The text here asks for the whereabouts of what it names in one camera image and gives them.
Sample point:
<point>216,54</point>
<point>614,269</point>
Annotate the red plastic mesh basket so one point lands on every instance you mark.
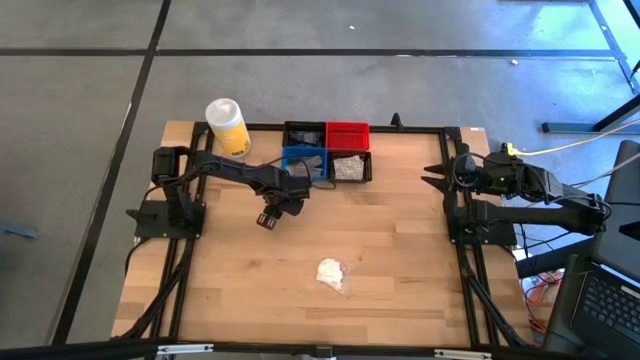
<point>347,136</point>

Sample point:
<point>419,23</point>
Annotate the blue plastic mesh basket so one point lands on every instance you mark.
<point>285,172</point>

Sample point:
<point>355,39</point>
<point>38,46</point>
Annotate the black monitor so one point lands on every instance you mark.
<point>620,225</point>

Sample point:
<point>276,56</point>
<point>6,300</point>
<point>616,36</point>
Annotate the black laptop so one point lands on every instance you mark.
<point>610,305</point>

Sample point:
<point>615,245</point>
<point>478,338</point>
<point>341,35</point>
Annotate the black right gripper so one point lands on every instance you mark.
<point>465,175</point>

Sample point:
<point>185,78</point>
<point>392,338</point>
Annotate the black hook bracket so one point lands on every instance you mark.
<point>396,120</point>

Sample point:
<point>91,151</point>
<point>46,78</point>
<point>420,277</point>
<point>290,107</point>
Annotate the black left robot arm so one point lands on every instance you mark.
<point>172,200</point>

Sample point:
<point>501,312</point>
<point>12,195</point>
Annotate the black plastic mesh basket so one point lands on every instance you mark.
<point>287,142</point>
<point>367,170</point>

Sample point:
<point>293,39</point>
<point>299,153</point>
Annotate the clear bag of cotton swabs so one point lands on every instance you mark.
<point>328,272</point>

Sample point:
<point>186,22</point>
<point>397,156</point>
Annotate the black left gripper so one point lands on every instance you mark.
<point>287,192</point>

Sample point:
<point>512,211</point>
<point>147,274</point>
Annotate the black aluminium table frame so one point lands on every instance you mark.
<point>410,129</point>

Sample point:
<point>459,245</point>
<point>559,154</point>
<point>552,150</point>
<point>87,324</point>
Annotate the black side desk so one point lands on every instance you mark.
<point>609,35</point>

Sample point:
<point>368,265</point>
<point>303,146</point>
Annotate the yellow white wipes canister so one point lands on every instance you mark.
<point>227,125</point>

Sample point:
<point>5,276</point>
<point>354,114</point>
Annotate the grey blue desk foot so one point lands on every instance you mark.
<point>580,128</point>
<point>20,231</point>

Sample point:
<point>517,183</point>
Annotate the silver metal bracket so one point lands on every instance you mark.
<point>462,354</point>
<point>185,349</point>

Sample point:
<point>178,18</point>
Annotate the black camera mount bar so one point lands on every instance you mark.
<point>75,350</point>

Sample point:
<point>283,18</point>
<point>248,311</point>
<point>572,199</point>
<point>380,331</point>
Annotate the black stand base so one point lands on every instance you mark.
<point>550,260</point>

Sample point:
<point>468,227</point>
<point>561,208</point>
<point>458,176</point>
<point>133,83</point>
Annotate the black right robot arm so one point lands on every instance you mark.
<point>540,215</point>

